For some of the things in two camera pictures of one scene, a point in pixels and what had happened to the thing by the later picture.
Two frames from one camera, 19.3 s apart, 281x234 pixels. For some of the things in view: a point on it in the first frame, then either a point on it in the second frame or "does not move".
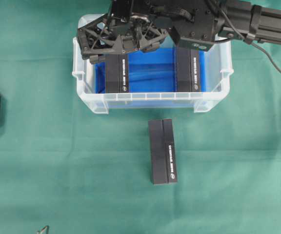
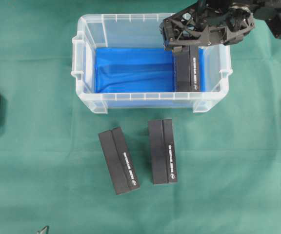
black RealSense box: x=189 y=74 does not move
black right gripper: x=115 y=33 → x=207 y=23
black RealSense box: x=162 y=151 does not move
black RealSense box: x=117 y=73 → x=118 y=161
